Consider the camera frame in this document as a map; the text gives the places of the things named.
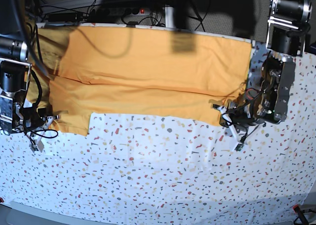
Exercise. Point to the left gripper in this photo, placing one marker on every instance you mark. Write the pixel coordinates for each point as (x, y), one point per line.
(240, 120)

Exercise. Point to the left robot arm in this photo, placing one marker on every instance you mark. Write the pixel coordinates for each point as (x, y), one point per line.
(288, 25)

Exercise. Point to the black camera stand pole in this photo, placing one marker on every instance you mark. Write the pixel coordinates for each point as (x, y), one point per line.
(181, 14)

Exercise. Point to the terrazzo patterned tablecloth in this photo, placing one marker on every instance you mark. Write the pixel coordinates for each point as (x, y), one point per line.
(138, 169)

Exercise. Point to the white power strip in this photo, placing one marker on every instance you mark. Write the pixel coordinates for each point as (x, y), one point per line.
(120, 11)

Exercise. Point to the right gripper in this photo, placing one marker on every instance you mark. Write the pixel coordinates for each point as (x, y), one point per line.
(40, 121)

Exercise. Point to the white metal pole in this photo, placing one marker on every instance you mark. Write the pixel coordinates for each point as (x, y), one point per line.
(169, 17)

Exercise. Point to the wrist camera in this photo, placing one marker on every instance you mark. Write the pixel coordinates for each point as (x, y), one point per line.
(239, 147)
(37, 146)

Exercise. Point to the yellow T-shirt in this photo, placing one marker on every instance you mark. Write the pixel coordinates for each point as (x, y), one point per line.
(138, 71)

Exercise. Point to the red-tipped clamp right corner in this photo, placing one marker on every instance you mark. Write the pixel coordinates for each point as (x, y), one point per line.
(300, 216)

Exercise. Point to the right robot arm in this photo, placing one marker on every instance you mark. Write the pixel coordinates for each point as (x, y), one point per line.
(20, 88)

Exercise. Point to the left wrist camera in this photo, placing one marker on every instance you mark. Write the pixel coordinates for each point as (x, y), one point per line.
(239, 147)

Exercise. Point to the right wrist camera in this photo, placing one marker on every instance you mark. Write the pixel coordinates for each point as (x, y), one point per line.
(37, 146)

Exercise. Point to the black table clamp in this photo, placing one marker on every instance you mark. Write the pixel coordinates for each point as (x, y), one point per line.
(132, 24)

